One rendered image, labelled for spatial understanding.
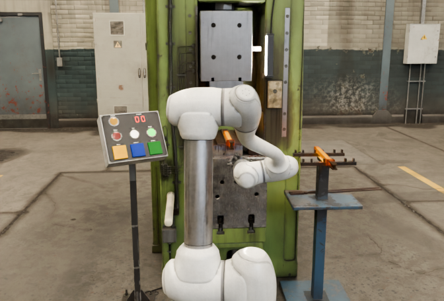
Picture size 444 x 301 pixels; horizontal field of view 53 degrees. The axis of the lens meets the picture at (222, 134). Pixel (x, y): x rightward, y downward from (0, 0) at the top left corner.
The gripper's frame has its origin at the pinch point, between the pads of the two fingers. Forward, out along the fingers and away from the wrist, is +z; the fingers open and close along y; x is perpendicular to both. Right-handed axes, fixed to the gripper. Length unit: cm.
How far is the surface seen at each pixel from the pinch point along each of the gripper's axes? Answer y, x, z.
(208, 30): -13, 66, 35
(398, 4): 383, 132, 623
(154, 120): -45, 15, 28
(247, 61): 10, 49, 35
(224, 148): -3.2, -3.9, 35.1
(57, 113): -270, -71, 627
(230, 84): -0.2, 35.1, 35.1
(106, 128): -70, 13, 15
